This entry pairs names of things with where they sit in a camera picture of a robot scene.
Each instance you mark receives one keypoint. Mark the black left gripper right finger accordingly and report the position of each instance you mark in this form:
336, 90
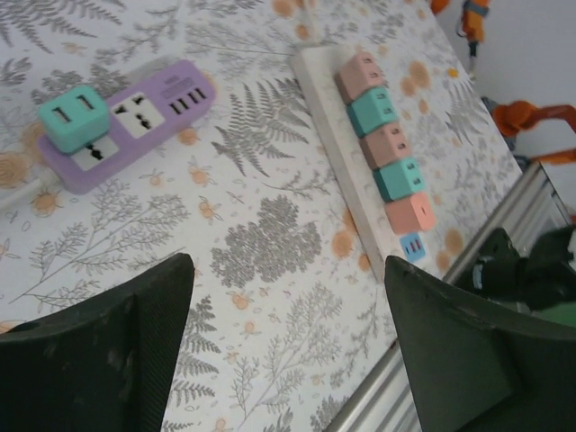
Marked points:
472, 360

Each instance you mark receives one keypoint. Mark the long white power strip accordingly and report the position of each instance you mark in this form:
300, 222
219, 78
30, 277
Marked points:
324, 117

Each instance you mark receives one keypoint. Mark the teal USB plug adapter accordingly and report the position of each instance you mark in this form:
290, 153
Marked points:
371, 112
396, 180

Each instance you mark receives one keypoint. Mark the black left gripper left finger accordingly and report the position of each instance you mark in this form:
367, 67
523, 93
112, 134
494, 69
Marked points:
90, 360

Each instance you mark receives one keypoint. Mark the mint green USB plug adapter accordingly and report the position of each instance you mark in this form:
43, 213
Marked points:
72, 130

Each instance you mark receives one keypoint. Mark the floral print tablecloth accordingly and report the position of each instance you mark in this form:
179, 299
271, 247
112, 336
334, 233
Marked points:
270, 180

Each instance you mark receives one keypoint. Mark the aluminium table frame rail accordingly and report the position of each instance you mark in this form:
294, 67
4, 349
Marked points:
382, 396

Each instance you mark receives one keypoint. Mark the orange and grey clamp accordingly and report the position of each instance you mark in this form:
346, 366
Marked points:
474, 22

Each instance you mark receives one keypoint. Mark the salmon pink plug adapter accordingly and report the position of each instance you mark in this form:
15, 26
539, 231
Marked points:
409, 213

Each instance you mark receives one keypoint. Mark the pink-brown USB plug adapter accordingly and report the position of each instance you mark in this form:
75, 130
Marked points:
384, 146
360, 74

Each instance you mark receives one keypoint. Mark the purple power strip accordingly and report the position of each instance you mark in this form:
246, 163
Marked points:
135, 146

